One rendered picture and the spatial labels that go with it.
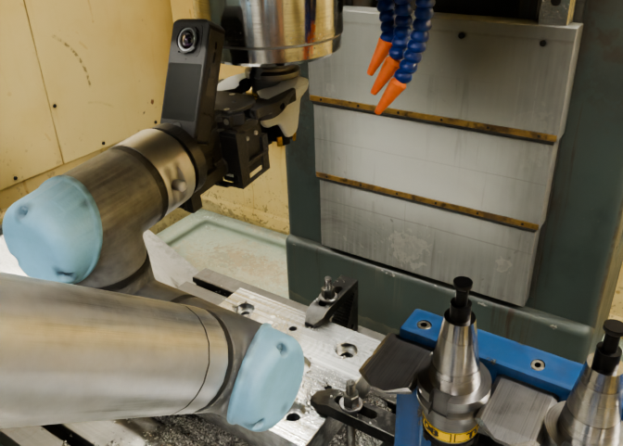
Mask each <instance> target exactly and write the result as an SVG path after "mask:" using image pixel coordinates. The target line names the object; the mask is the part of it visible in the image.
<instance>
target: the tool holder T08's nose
mask: <svg viewBox="0 0 623 446"><path fill-rule="evenodd" d="M423 430H424V431H423V437H424V438H425V440H430V441H431V442H432V443H434V444H435V445H437V446H470V445H471V444H472V443H474V444H477V441H478V436H479V435H478V434H477V433H476V435H475V436H474V437H473V438H472V439H471V440H469V441H467V442H465V443H461V444H449V443H445V442H442V441H439V440H436V439H435V438H433V437H432V436H431V435H430V434H429V433H428V432H427V431H426V429H425V427H424V424H423Z"/></svg>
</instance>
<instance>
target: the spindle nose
mask: <svg viewBox="0 0 623 446"><path fill-rule="evenodd" d="M192 1H193V9H194V17H195V19H207V20H209V21H211V22H213V23H216V24H218V25H220V26H221V27H222V28H223V29H224V31H225V34H224V40H223V47H222V60H221V64H225V65H232V66H241V67H276V66H287V65H296V64H302V63H307V62H312V61H315V60H319V59H323V58H326V57H330V56H332V55H333V54H335V53H336V51H337V50H338V49H339V48H340V47H341V33H342V32H343V0H192Z"/></svg>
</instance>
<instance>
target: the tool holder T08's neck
mask: <svg viewBox="0 0 623 446"><path fill-rule="evenodd" d="M423 412H424V416H425V418H426V420H427V421H428V423H429V424H430V425H432V426H433V427H435V428H436V429H438V430H440V431H443V432H446V433H451V434H461V433H465V432H467V431H470V430H471V429H473V428H474V427H475V426H476V425H477V422H474V423H472V424H468V425H461V426H455V425H448V424H445V419H446V417H447V416H446V415H444V414H441V413H439V412H437V411H435V410H433V409H432V410H431V412H430V413H429V414H427V413H426V412H425V411H424V410H423ZM427 432H428V431H427ZM428 433H429V432H428ZM429 434H430V433H429ZM430 435H431V434H430ZM431 436H432V435H431ZM432 437H433V438H435V437H434V436H432ZM435 439H436V440H439V439H437V438H435ZM470 440H471V439H470ZM439 441H442V440H439ZM467 441H468V440H467ZM442 442H445V441H442ZM465 442H466V441H464V442H460V443H450V442H445V443H449V444H461V443H465Z"/></svg>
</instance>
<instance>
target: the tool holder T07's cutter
mask: <svg viewBox="0 0 623 446"><path fill-rule="evenodd" d="M261 132H262V133H265V134H267V136H268V145H270V144H272V143H273V142H276V144H277V146H278V147H282V146H285V145H288V144H290V139H293V141H296V137H297V135H296V133H294V134H293V135H292V136H289V137H286V136H284V134H283V132H282V131H281V129H280V127H279V126H278V125H277V124H276V125H274V126H272V127H269V128H266V127H263V126H262V125H261Z"/></svg>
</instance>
